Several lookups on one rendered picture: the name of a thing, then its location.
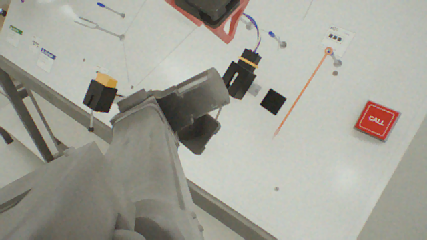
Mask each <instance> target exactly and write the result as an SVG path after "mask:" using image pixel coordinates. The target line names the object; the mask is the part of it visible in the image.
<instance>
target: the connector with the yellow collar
mask: <svg viewBox="0 0 427 240"><path fill-rule="evenodd" d="M240 57H242V58H244V59H247V60H248V61H250V62H252V63H254V64H255V65H258V63H259V62H260V60H261V58H262V57H261V56H259V53H254V51H252V50H251V49H250V50H249V49H246V48H245V49H244V51H243V52H242V54H241V55H240ZM237 64H239V65H241V66H242V67H243V68H244V69H247V70H248V71H250V72H252V73H254V71H255V70H256V67H254V66H253V65H250V64H249V63H247V62H245V61H242V60H241V59H238V62H237Z"/></svg>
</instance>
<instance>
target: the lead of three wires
mask: <svg viewBox="0 0 427 240"><path fill-rule="evenodd" d="M242 16H243V17H245V18H247V19H249V20H250V21H251V22H252V23H253V25H254V26H255V28H256V29H257V34H258V41H257V43H256V46H255V47H254V50H253V51H254V53H255V52H256V51H257V48H258V47H259V45H260V41H261V35H260V28H259V26H258V24H257V23H256V22H255V21H254V19H253V18H252V17H250V16H249V15H246V14H245V13H244V12H243V15H242Z"/></svg>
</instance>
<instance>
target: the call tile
mask: <svg viewBox="0 0 427 240"><path fill-rule="evenodd" d="M399 114H400V113H398V112H397V111H395V110H393V109H390V108H387V107H385V106H383V105H379V104H377V103H375V102H372V101H368V102H367V104H366V105H365V107H364V109H363V112H362V114H361V116H360V117H359V119H358V121H357V123H356V125H355V128H357V129H360V130H362V131H364V132H366V133H369V134H371V135H373V136H376V137H377V138H379V139H381V140H384V141H385V140H386V138H387V136H388V134H389V132H390V130H391V128H392V126H393V124H394V122H395V120H396V119H397V117H398V116H399Z"/></svg>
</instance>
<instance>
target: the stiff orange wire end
mask: <svg viewBox="0 0 427 240"><path fill-rule="evenodd" d="M328 48H330V49H331V51H330V53H327V49H328ZM332 51H333V49H332V48H331V47H326V48H325V51H324V52H325V55H324V57H323V58H322V60H321V61H320V62H319V64H318V66H317V67H316V69H315V70H314V72H313V73H312V75H311V77H310V79H309V81H308V82H307V83H306V85H304V88H303V89H302V90H301V92H300V94H299V95H298V97H297V98H296V100H295V101H294V103H293V105H292V107H291V109H290V110H289V111H288V114H287V115H286V116H285V118H284V120H283V121H282V123H280V125H279V127H278V128H277V129H276V130H275V132H274V136H275V135H277V134H278V131H279V130H280V127H282V125H283V124H284V122H285V121H286V119H287V118H288V116H289V114H290V113H291V112H292V110H293V108H294V107H295V104H296V103H297V102H298V99H299V98H300V97H301V95H302V93H303V92H304V90H306V88H307V86H308V85H309V84H310V82H311V80H312V79H313V77H314V75H315V74H316V71H317V70H318V69H319V67H320V65H321V64H322V62H323V61H324V60H325V58H326V57H327V56H328V55H331V54H332ZM274 136H273V137H272V139H273V138H274Z"/></svg>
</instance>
